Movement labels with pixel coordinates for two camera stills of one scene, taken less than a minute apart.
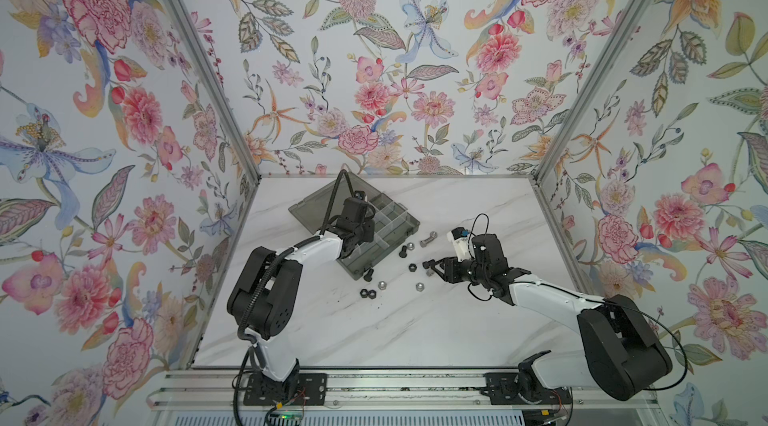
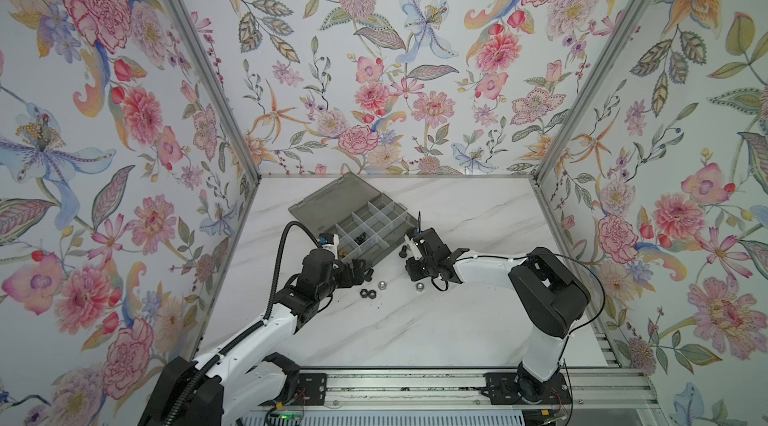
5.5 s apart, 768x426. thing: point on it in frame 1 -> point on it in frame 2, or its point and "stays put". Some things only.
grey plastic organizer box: [392, 222] stays put
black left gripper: [369, 234] -> [358, 274]
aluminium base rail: [228, 389] stays put
